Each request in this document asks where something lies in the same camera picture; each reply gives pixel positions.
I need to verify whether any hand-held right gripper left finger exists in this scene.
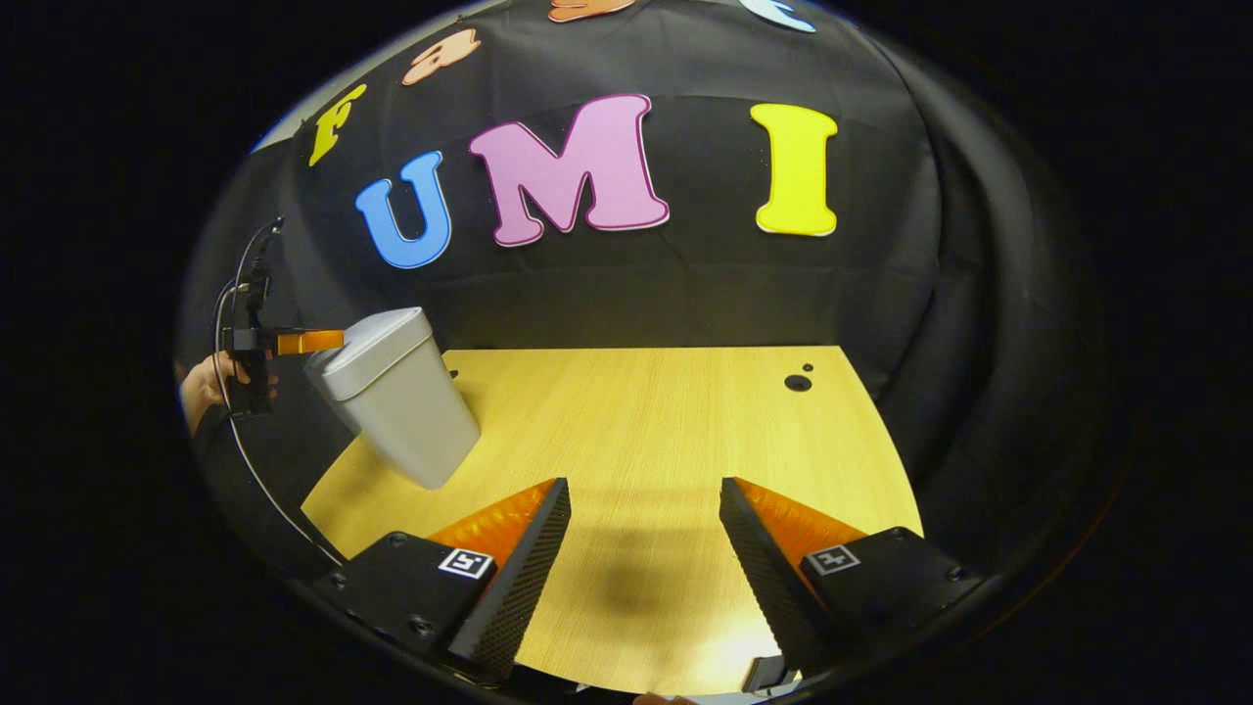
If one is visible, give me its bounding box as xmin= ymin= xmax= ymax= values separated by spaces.
xmin=316 ymin=477 xmax=573 ymax=682

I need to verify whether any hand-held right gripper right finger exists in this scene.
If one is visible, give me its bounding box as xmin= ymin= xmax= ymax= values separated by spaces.
xmin=719 ymin=476 xmax=987 ymax=678

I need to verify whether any black backdrop cloth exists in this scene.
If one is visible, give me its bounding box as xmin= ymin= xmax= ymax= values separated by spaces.
xmin=176 ymin=0 xmax=1127 ymax=588

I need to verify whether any thin dark cable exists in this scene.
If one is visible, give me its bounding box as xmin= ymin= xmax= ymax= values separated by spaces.
xmin=209 ymin=217 xmax=346 ymax=569

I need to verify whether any wooden desktop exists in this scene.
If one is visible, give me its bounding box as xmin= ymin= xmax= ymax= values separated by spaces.
xmin=301 ymin=345 xmax=924 ymax=698

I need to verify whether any white desktop garbage bin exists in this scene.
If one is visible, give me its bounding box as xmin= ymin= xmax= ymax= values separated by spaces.
xmin=302 ymin=306 xmax=482 ymax=492

